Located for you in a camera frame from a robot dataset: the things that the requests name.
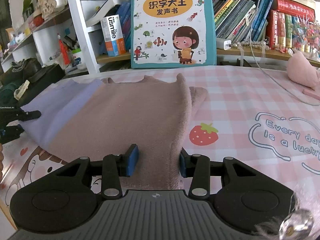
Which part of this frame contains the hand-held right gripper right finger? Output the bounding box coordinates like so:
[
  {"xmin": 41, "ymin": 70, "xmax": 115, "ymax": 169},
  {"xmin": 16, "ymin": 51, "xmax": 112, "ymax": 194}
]
[{"xmin": 179, "ymin": 147, "xmax": 262, "ymax": 199}]

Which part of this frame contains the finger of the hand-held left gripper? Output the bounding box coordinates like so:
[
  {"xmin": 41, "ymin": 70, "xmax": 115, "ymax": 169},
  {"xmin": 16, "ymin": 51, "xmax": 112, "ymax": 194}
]
[
  {"xmin": 15, "ymin": 110, "xmax": 42, "ymax": 123},
  {"xmin": 0, "ymin": 124, "xmax": 25, "ymax": 144}
]

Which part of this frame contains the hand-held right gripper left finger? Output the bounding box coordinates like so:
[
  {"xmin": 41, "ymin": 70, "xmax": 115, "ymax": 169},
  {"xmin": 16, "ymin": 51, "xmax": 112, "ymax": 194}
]
[{"xmin": 49, "ymin": 144, "xmax": 139, "ymax": 198}]

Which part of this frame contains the pink and purple sweater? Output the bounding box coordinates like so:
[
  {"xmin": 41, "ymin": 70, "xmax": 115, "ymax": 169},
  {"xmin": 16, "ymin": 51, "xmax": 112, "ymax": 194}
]
[{"xmin": 20, "ymin": 74, "xmax": 208, "ymax": 191}]

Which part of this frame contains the dark green cloth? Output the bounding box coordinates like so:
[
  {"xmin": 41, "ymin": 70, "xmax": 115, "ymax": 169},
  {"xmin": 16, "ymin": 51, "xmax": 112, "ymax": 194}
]
[{"xmin": 0, "ymin": 79, "xmax": 23, "ymax": 98}]

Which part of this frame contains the white wristwatch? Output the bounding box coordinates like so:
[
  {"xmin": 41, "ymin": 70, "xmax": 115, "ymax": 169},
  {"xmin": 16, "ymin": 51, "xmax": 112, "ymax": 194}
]
[{"xmin": 14, "ymin": 80, "xmax": 30, "ymax": 100}]

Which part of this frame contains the black box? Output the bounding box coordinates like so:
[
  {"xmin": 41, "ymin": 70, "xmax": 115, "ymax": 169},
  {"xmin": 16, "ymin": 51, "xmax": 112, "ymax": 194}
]
[{"xmin": 15, "ymin": 64, "xmax": 66, "ymax": 105}]

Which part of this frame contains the black leather shoe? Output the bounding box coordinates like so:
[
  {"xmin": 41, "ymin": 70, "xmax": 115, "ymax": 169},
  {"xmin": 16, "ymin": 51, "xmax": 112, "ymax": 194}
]
[{"xmin": 21, "ymin": 58, "xmax": 43, "ymax": 80}]

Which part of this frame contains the red tassel ornament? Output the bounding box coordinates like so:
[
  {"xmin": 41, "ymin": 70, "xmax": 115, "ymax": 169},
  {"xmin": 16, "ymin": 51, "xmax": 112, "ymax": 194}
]
[{"xmin": 57, "ymin": 34, "xmax": 71, "ymax": 65}]

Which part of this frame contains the white jar with green lid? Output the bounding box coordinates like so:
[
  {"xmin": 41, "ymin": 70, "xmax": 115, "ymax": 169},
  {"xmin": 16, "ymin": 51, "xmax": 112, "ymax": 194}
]
[{"xmin": 71, "ymin": 49, "xmax": 85, "ymax": 70}]

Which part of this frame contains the bunch of pens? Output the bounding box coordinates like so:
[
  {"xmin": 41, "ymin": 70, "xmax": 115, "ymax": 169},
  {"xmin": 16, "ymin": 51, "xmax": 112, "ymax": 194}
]
[{"xmin": 62, "ymin": 34, "xmax": 80, "ymax": 50}]

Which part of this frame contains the red round figurine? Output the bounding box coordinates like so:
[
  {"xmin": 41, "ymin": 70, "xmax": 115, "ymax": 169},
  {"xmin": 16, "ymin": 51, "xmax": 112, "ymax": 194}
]
[{"xmin": 33, "ymin": 12, "xmax": 45, "ymax": 27}]

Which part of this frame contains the white wooden bookshelf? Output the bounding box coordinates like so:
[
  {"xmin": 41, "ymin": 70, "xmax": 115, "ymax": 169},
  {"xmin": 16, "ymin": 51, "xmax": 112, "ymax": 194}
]
[{"xmin": 0, "ymin": 0, "xmax": 320, "ymax": 75}]

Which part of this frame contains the green leafy plant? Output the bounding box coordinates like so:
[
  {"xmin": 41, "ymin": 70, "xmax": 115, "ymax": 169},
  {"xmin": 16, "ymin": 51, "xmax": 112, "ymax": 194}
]
[{"xmin": 22, "ymin": 0, "xmax": 34, "ymax": 20}]

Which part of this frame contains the white and orange toothpaste box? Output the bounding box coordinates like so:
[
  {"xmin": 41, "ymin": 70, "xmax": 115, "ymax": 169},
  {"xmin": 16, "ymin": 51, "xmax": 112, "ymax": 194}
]
[{"xmin": 100, "ymin": 14, "xmax": 127, "ymax": 57}]

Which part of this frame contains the white charger plug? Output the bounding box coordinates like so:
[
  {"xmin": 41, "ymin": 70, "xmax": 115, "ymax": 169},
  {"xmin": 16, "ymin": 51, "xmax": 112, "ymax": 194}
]
[{"xmin": 216, "ymin": 38, "xmax": 232, "ymax": 50}]

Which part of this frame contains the fluffy charm with clear bead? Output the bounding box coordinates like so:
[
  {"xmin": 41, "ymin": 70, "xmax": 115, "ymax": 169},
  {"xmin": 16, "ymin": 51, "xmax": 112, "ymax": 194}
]
[{"xmin": 255, "ymin": 180, "xmax": 320, "ymax": 240}]

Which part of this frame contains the thick paperback book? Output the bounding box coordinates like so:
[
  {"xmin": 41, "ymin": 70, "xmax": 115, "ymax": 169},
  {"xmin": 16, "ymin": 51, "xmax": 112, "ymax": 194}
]
[{"xmin": 85, "ymin": 0, "xmax": 130, "ymax": 28}]

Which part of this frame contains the teal children's picture book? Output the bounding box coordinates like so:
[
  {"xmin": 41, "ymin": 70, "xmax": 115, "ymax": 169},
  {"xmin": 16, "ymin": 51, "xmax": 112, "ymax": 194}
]
[{"xmin": 130, "ymin": 0, "xmax": 217, "ymax": 69}]

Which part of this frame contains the row of blue books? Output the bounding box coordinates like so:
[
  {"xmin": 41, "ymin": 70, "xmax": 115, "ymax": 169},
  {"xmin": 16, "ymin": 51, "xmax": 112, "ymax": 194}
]
[{"xmin": 99, "ymin": 1, "xmax": 133, "ymax": 55}]

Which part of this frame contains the pink plush toy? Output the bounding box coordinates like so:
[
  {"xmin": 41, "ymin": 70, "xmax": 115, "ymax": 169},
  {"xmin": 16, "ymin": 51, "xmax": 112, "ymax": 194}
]
[{"xmin": 286, "ymin": 48, "xmax": 320, "ymax": 90}]

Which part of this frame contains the row of thin picture books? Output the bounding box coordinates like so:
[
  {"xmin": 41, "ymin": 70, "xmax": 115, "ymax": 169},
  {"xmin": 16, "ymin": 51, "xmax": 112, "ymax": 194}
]
[{"xmin": 212, "ymin": 0, "xmax": 273, "ymax": 43}]

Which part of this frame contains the row of red spine books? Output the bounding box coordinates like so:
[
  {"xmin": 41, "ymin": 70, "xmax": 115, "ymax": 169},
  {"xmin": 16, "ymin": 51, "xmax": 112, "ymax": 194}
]
[{"xmin": 265, "ymin": 10, "xmax": 320, "ymax": 53}]

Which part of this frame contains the colourful bead ornament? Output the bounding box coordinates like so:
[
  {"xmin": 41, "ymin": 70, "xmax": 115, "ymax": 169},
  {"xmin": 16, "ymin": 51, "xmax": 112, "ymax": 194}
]
[{"xmin": 291, "ymin": 17, "xmax": 320, "ymax": 53}]

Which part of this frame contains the thick red dictionary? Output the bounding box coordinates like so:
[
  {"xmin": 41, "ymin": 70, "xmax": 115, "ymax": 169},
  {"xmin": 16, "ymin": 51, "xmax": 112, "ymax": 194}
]
[{"xmin": 271, "ymin": 0, "xmax": 316, "ymax": 22}]

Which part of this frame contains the white cable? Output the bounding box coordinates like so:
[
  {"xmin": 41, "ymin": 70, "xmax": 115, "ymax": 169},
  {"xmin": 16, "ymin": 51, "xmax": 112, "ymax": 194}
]
[{"xmin": 249, "ymin": 0, "xmax": 320, "ymax": 106}]

